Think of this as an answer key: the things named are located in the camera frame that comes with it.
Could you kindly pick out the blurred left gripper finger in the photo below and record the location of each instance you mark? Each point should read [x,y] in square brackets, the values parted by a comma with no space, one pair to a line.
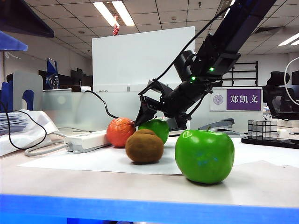
[21,16]
[9,43]

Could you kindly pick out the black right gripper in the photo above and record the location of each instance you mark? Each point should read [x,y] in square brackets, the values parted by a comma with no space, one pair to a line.
[184,100]

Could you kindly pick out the plain green apple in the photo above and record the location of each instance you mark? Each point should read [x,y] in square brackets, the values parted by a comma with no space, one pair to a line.
[156,130]

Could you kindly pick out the brown kiwi fruit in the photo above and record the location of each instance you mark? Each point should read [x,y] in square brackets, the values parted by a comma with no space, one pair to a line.
[143,149]
[144,132]

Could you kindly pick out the orange mandarin fruit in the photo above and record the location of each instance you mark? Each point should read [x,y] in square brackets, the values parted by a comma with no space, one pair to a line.
[119,133]

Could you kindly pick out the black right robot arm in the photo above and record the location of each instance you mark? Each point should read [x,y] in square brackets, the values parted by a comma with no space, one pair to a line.
[238,35]

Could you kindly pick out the grey blue file holder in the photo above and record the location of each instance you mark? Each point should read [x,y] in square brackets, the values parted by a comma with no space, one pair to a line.
[25,81]

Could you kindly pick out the blue crystal trophy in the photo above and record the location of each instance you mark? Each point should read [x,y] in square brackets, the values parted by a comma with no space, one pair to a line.
[51,74]

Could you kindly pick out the green apple with blue marks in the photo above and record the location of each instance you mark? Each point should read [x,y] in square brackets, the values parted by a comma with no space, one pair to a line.
[204,158]

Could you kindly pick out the black stapler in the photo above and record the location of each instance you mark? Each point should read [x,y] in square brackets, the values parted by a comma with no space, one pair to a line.
[222,123]

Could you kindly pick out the white board panel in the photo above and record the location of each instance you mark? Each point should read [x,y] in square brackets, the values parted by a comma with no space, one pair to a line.
[128,58]

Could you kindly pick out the dark background desk dividers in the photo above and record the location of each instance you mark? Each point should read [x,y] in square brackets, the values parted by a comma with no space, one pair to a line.
[70,81]

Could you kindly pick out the stack of documents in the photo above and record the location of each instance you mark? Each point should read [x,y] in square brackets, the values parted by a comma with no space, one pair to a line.
[11,123]

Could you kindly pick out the white power strip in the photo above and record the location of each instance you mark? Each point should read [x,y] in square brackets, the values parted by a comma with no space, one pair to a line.
[86,141]

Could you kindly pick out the purple white name sign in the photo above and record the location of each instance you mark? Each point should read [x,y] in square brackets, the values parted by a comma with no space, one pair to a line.
[243,100]

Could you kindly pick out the white plug adapter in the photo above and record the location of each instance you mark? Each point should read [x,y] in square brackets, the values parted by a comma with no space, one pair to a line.
[85,89]

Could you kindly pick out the white plastic bag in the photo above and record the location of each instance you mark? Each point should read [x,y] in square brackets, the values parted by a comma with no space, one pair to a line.
[35,126]

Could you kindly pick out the frosted glass desk partition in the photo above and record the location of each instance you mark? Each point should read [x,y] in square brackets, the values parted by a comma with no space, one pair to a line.
[70,109]

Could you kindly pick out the double ceiling light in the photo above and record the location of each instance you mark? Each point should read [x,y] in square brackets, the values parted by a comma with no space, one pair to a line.
[112,14]
[289,40]

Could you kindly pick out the white paper sheet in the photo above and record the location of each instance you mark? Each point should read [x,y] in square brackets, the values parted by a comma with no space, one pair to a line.
[81,161]

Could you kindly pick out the red hanging ornament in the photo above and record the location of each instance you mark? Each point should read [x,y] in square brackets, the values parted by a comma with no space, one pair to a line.
[116,30]

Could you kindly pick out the silver mirror cube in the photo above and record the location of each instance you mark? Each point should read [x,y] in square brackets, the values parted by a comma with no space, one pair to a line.
[261,129]

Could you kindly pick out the black shelf rack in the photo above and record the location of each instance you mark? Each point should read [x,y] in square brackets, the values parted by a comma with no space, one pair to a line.
[256,70]

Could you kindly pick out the black flat tray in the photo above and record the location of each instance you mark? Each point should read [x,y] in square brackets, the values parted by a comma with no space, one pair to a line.
[275,142]

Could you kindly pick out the small white block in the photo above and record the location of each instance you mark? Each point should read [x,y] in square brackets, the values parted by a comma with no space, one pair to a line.
[282,133]

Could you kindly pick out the black mesh office chair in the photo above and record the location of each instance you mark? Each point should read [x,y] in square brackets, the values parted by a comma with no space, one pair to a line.
[278,79]

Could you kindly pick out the ceiling air vent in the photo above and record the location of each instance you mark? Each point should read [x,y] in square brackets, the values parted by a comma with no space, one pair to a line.
[268,31]

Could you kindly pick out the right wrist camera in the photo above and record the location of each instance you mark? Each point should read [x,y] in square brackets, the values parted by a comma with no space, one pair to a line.
[161,87]

